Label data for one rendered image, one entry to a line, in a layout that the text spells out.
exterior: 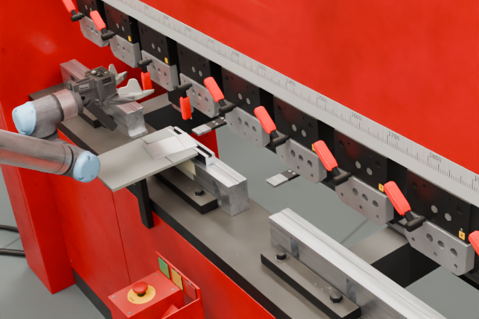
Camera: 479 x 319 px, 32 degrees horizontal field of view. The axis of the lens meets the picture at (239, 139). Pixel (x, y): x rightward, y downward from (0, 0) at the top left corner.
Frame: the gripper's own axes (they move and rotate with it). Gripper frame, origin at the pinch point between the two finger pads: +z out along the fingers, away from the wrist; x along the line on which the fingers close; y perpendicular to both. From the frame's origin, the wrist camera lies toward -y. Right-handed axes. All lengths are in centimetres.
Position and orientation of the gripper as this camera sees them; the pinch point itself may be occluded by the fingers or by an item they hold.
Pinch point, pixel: (141, 83)
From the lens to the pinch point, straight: 228.3
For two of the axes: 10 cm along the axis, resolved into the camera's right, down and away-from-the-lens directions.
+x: -5.8, -3.7, 7.3
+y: -0.9, -8.6, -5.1
